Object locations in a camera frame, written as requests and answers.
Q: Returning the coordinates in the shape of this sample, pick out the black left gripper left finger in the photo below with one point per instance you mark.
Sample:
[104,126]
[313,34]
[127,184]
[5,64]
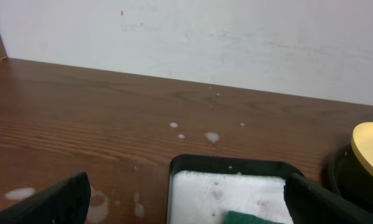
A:
[65,202]

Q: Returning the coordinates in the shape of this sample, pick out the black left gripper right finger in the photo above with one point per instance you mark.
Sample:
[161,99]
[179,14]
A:
[310,203]

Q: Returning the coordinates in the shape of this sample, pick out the green yellow sponge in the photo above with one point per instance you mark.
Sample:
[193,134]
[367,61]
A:
[233,217]

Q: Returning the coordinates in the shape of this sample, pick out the black round tray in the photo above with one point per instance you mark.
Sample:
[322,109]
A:
[345,176]

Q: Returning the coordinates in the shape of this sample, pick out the yellow plate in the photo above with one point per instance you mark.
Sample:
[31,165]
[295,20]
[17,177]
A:
[362,145]

